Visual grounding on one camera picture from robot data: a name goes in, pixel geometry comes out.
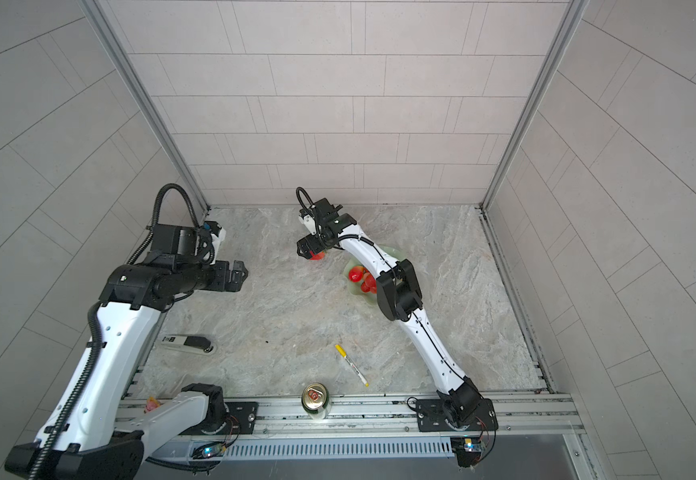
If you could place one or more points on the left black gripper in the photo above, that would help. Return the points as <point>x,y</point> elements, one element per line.
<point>223,281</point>

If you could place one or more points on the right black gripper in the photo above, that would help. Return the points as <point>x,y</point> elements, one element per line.
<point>317,243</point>

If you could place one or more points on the red fake strawberry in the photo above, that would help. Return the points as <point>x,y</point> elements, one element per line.
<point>318,255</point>

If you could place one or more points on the red lychee cluster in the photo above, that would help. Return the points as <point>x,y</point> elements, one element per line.
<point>362,279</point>

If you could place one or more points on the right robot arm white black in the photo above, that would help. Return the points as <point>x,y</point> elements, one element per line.
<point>400,299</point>

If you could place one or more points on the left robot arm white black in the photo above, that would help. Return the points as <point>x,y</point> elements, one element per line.
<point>80,439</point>

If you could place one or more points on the light green wavy fruit bowl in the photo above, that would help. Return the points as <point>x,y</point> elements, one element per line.
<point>369,298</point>

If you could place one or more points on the white black utility knife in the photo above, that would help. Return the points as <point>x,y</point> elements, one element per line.
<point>197,344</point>

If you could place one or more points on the yellow capped white marker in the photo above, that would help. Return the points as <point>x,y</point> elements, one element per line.
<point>352,365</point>

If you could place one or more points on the pink yellow small toy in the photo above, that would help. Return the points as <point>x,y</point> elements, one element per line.
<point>152,404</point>

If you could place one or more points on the metal drink can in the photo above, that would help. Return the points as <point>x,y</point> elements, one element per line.
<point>316,401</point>

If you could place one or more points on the left green circuit board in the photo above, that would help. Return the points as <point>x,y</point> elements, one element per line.
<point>210,450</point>

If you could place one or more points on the green circuit board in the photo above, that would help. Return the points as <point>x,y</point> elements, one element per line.
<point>467,450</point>
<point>210,450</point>

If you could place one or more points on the right green circuit board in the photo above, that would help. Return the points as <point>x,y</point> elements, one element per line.
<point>467,450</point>

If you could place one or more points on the aluminium mounting rail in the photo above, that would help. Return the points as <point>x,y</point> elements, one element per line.
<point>404,415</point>

